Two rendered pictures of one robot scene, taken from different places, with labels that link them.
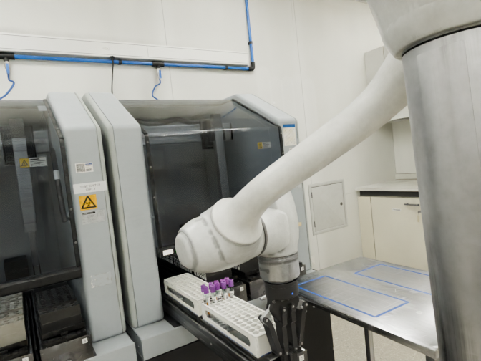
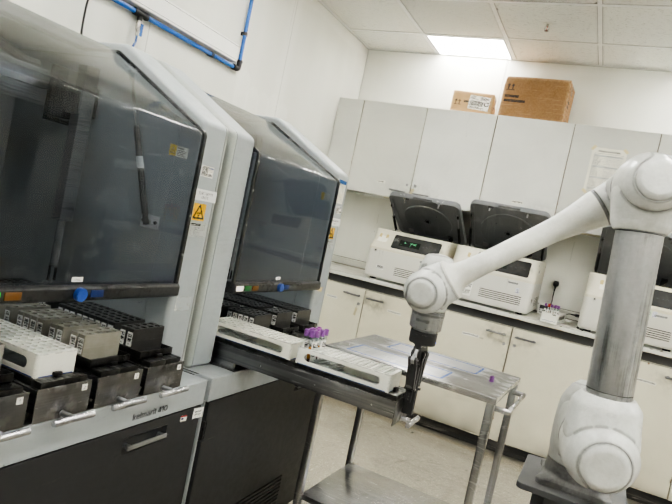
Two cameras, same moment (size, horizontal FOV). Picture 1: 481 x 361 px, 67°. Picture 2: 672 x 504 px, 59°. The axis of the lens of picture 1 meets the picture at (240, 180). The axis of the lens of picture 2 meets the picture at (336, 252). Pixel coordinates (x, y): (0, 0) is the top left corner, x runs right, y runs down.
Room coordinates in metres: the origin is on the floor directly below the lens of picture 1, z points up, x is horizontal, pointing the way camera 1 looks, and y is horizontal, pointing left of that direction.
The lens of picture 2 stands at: (-0.39, 1.07, 1.25)
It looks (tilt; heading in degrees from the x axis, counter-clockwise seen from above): 3 degrees down; 326
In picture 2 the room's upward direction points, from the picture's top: 12 degrees clockwise
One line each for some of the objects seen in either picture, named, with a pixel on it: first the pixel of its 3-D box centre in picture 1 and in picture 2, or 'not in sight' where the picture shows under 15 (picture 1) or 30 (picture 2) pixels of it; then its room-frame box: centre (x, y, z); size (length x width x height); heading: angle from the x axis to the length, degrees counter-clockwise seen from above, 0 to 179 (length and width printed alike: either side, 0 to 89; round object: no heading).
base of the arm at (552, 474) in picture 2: not in sight; (576, 471); (0.48, -0.40, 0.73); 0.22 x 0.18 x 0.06; 122
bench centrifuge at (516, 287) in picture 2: not in sight; (502, 255); (2.38, -2.15, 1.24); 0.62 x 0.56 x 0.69; 122
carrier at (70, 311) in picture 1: (61, 318); (145, 338); (1.10, 0.60, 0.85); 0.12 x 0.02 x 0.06; 122
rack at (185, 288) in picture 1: (192, 294); (257, 339); (1.23, 0.21, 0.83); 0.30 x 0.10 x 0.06; 32
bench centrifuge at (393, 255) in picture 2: not in sight; (421, 242); (2.87, -1.84, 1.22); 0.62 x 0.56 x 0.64; 120
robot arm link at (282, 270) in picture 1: (278, 266); (426, 320); (0.80, -0.06, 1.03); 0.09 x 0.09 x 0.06
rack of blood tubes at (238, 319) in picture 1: (241, 322); (347, 368); (0.96, 0.04, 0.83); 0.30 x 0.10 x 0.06; 32
